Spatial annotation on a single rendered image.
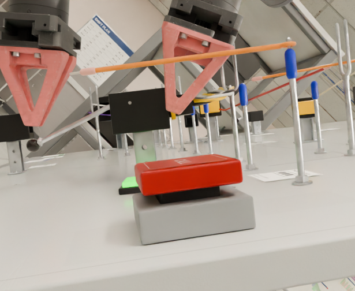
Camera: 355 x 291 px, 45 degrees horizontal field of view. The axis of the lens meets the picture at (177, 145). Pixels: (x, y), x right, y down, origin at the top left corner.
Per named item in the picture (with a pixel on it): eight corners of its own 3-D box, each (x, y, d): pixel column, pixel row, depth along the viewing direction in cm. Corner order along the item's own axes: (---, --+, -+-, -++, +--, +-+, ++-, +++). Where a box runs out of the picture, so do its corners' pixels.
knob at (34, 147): (29, 152, 45) (27, 138, 44) (43, 150, 45) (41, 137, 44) (25, 153, 43) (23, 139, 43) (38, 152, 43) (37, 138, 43)
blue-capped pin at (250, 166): (242, 170, 44) (233, 85, 43) (257, 168, 44) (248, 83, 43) (244, 171, 42) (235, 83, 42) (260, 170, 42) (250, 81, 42)
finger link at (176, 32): (204, 123, 45) (233, 38, 45) (208, 124, 38) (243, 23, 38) (142, 103, 45) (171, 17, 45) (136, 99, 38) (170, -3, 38)
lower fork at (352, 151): (366, 154, 45) (354, 18, 44) (350, 156, 45) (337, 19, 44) (355, 153, 47) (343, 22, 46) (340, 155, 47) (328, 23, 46)
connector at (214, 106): (219, 112, 98) (218, 98, 98) (220, 111, 96) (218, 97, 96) (201, 114, 99) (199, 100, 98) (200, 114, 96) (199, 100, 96)
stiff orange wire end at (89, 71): (73, 78, 34) (72, 71, 34) (295, 49, 32) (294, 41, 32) (66, 77, 33) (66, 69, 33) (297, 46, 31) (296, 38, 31)
